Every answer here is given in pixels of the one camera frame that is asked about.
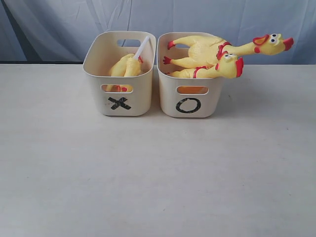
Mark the cream bin marked X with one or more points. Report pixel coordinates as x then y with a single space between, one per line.
107 49

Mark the whole rubber chicken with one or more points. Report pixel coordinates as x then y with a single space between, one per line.
229 66
206 50

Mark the whole rubber chicken front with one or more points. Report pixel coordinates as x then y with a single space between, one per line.
229 66

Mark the cream bin marked O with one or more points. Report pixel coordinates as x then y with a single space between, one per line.
184 98

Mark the blue-grey backdrop curtain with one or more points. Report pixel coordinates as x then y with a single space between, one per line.
63 30

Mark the chicken leg with white tube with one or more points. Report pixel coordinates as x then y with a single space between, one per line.
130 65

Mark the headless rubber chicken body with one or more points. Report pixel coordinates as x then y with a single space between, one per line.
117 87

